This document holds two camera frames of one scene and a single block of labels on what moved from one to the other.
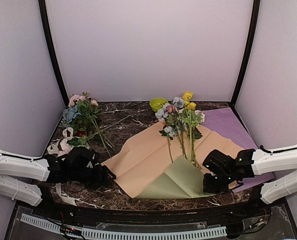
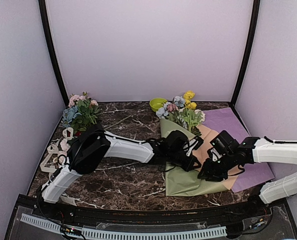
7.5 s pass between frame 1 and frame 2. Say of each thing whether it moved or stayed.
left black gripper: moved
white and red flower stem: stayed
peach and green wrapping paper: moved
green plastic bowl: stayed
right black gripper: moved
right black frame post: stayed
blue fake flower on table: stayed
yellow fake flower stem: stayed
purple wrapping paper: stayed
